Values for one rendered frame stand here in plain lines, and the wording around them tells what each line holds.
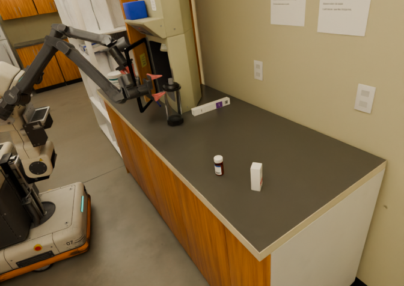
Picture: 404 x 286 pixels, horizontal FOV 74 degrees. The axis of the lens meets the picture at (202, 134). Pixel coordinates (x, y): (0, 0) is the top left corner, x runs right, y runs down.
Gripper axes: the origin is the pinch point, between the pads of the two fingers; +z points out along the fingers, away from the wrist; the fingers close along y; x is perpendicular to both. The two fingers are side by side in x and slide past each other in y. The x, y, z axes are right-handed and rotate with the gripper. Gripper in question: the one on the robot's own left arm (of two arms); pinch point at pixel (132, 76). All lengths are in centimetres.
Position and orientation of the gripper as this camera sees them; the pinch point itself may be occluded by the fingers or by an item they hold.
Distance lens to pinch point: 175.4
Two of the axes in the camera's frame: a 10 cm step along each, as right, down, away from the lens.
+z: 5.2, 7.8, 3.4
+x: -2.0, 5.0, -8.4
